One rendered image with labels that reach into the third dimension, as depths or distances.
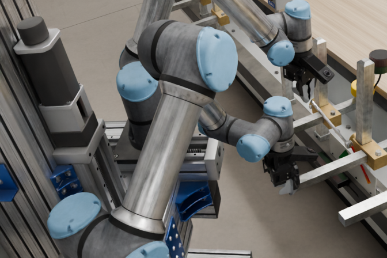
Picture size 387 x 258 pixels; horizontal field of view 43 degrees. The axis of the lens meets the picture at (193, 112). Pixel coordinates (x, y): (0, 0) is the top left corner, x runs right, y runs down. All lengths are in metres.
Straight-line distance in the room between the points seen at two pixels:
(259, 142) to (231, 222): 1.37
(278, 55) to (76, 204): 0.68
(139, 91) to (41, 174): 0.35
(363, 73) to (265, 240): 1.25
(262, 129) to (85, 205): 0.50
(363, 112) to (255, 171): 1.35
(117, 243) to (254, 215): 1.70
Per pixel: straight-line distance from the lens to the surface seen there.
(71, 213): 1.06
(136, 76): 1.40
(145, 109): 1.41
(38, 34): 1.10
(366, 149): 1.65
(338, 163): 1.61
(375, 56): 1.51
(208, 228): 2.60
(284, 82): 2.04
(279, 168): 1.46
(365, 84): 1.52
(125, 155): 1.50
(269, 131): 1.29
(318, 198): 2.67
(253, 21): 1.35
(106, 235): 0.99
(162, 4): 1.43
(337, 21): 2.26
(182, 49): 0.95
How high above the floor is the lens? 1.98
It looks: 37 degrees down
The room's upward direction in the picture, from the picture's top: 13 degrees counter-clockwise
